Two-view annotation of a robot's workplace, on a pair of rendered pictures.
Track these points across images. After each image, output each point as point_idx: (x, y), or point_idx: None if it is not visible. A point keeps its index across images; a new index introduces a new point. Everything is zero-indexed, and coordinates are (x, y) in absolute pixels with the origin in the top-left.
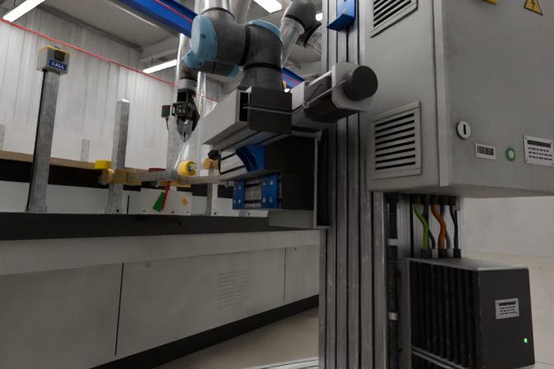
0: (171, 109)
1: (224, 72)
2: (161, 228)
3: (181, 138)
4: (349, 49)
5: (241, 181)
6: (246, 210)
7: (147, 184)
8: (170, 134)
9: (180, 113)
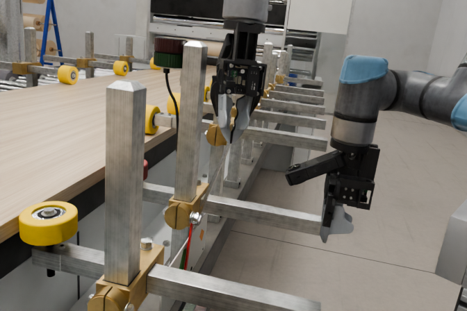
0: (187, 53)
1: None
2: None
3: (224, 135)
4: None
5: None
6: (238, 178)
7: (102, 189)
8: (185, 116)
9: (241, 89)
